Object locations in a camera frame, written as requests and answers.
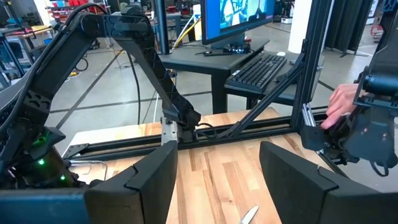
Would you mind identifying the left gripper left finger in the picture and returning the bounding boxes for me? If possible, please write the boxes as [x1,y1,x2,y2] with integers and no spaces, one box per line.
[0,139,178,224]

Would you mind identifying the black computer keyboard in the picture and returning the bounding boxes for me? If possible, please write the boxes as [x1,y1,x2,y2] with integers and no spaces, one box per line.
[224,52,289,95]

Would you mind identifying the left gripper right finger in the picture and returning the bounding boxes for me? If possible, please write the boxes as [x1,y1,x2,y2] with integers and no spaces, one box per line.
[259,141,398,224]

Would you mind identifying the black computer monitor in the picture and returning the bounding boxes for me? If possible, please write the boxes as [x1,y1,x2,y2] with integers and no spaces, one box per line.
[200,0,277,46]

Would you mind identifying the yellow-handled knife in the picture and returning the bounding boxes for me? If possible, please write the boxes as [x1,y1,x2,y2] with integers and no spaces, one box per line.
[238,205,259,224]

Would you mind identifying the dark vertical pole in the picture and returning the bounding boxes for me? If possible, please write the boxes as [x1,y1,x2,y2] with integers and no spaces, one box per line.
[154,0,170,55]

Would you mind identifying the black desk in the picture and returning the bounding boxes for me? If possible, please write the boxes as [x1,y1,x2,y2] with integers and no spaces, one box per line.
[159,36,324,115]

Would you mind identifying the black aluminium frame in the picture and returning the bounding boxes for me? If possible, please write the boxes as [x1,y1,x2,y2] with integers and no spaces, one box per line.
[62,0,335,158]

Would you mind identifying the yellow cable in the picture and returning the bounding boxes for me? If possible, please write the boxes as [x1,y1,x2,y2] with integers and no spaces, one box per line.
[172,17,203,50]

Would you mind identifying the white column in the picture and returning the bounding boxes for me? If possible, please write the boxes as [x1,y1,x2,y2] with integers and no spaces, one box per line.
[287,0,312,54]

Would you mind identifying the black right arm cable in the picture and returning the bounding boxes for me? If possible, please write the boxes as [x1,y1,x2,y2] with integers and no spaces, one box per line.
[125,51,143,126]

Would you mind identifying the person's hand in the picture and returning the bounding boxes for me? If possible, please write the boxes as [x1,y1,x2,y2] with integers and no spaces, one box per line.
[320,83,366,131]

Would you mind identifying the white cable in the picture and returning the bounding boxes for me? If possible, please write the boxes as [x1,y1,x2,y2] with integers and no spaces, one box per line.
[152,93,161,124]

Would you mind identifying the black curtain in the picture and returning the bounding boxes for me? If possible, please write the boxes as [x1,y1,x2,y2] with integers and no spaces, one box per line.
[323,0,374,54]

